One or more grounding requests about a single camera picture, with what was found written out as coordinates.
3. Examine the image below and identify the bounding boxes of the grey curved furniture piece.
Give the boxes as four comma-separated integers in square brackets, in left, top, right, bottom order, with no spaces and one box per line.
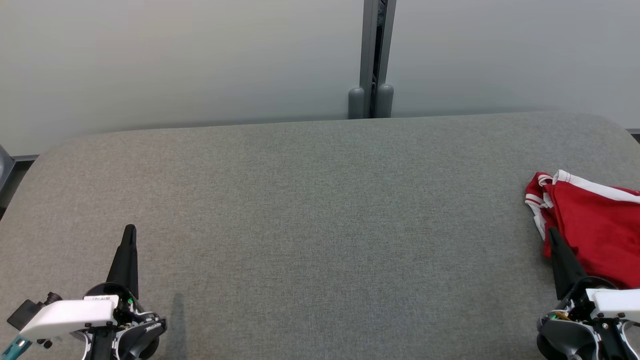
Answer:
[0,145,15,193]

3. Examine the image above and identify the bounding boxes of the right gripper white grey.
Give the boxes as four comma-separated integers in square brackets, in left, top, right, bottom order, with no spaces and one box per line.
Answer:
[536,227,640,360]

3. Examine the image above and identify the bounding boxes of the grey rounded post cap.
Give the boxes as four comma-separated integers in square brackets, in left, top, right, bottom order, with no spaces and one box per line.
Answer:
[376,83,395,119]
[348,86,366,120]

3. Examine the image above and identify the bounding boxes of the red shorts with white band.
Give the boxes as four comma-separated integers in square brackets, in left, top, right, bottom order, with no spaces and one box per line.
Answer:
[542,170,640,291]

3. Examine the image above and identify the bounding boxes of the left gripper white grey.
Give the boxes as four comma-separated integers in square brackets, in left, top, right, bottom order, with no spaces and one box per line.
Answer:
[20,224,168,360]

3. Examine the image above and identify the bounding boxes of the grey partition post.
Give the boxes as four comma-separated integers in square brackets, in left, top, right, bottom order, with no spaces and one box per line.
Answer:
[360,0,398,119]

